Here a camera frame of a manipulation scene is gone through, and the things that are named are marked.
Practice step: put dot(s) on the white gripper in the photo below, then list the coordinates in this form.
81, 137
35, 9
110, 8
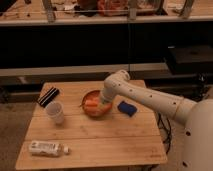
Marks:
103, 100

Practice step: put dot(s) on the orange pepper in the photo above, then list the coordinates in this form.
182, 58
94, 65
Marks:
92, 102

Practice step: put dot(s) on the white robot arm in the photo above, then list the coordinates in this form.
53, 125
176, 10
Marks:
196, 117

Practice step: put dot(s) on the orange ceramic bowl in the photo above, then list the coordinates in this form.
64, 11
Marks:
98, 111

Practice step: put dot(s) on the blue sponge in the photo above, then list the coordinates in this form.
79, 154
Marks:
127, 108

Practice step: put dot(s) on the black striped rectangular object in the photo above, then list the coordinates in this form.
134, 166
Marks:
44, 100

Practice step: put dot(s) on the wooden table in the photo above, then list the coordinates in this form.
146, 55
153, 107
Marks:
112, 140

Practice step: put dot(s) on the black box on shelf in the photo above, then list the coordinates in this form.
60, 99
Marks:
190, 59

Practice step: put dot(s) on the clear plastic bottle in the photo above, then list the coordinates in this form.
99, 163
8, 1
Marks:
45, 148

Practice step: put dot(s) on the long metal shelf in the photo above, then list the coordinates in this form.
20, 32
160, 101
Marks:
64, 12

